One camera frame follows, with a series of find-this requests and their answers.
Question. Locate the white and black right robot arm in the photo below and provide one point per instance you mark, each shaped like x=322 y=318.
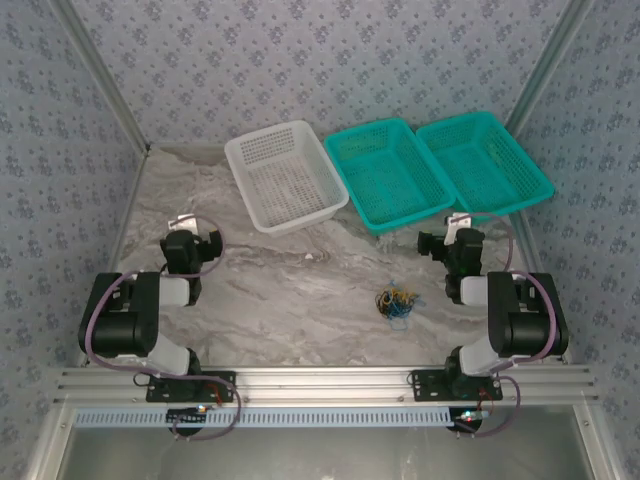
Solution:
x=525 y=325

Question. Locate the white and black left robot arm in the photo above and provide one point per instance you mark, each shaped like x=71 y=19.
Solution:
x=120 y=325

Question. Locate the teal plastic mesh basket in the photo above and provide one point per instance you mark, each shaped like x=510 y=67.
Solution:
x=485 y=160
x=390 y=170

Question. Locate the white plastic mesh basket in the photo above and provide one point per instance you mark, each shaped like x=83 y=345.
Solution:
x=285 y=175

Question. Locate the black controller board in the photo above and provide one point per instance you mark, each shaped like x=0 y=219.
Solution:
x=180 y=417
x=467 y=422

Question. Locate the grey metal panel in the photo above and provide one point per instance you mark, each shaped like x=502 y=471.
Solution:
x=320 y=455

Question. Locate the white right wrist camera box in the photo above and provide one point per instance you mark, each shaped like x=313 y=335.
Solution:
x=457 y=225

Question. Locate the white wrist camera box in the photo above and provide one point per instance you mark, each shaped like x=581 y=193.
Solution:
x=186 y=222
x=457 y=225

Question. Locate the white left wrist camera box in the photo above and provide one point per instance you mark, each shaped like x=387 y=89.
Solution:
x=186 y=222

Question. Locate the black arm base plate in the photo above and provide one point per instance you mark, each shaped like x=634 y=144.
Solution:
x=160 y=392
x=425 y=392

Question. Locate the aluminium corner post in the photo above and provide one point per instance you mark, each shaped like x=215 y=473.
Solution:
x=103 y=75
x=549 y=60

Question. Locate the aluminium extrusion rail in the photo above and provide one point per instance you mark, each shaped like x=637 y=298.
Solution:
x=325 y=385

